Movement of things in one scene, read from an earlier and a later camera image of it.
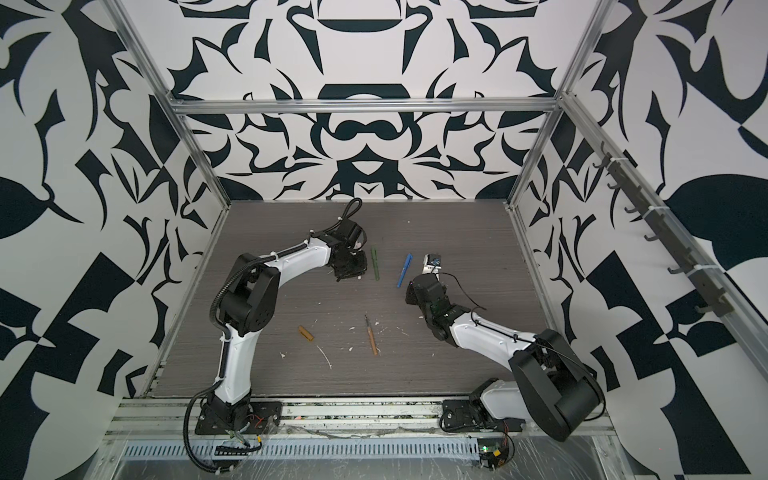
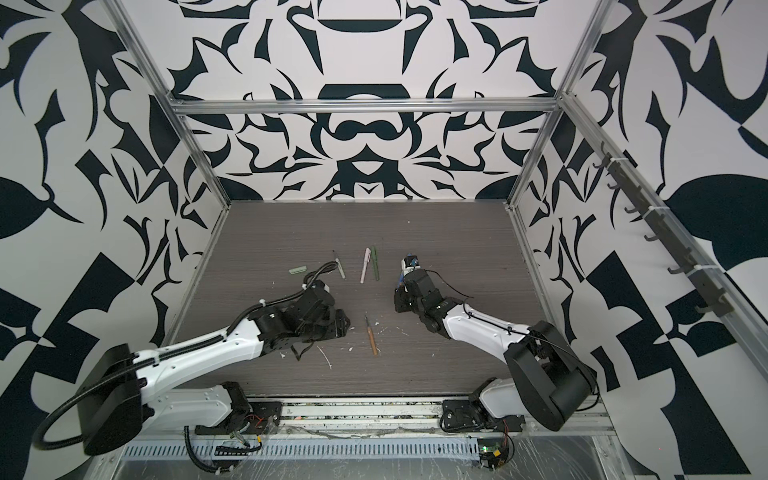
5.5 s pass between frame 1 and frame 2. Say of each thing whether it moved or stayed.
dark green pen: stayed
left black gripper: moved
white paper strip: stayed
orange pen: stayed
